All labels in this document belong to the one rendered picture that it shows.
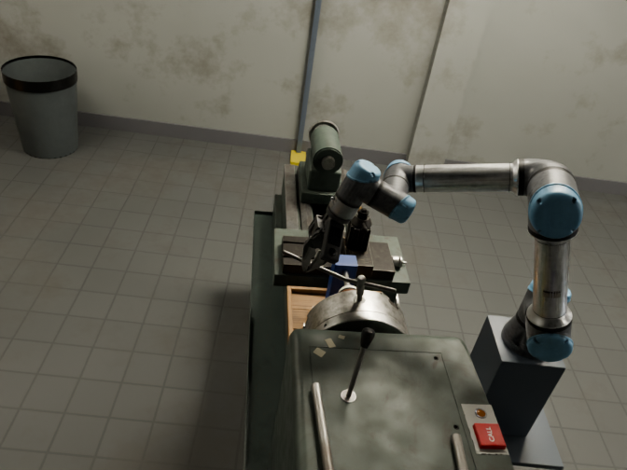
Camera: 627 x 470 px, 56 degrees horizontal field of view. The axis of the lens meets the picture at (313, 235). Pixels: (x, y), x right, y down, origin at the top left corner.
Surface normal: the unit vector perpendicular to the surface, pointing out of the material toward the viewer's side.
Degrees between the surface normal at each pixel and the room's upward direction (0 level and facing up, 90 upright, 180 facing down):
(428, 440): 0
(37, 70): 85
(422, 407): 0
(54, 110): 95
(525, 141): 90
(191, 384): 0
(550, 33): 90
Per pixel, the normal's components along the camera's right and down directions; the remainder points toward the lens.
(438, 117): -0.02, 0.59
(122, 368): 0.13, -0.80
